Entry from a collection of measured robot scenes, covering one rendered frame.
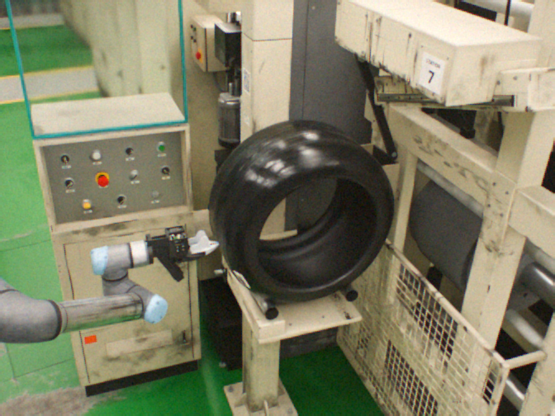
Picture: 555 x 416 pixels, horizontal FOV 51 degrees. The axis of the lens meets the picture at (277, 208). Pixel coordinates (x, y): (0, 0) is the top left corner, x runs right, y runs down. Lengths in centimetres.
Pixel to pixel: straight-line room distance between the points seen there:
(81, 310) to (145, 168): 94
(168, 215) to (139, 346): 66
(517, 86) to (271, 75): 78
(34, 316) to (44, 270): 235
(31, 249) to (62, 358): 105
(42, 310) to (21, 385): 165
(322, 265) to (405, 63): 80
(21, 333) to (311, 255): 104
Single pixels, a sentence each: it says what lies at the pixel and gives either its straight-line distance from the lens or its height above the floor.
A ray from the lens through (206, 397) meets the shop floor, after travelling 284.
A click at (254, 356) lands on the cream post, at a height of 36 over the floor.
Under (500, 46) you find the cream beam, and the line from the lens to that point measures 147.
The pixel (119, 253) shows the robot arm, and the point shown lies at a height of 117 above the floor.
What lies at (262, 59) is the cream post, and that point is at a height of 160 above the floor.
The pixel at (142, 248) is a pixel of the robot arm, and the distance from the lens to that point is 170.
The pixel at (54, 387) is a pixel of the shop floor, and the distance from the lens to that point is 302.
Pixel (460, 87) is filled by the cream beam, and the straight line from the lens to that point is 144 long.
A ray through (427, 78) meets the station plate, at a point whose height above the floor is 168.
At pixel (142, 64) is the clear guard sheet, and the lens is 216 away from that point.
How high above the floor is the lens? 211
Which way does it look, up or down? 30 degrees down
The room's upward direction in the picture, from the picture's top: 2 degrees clockwise
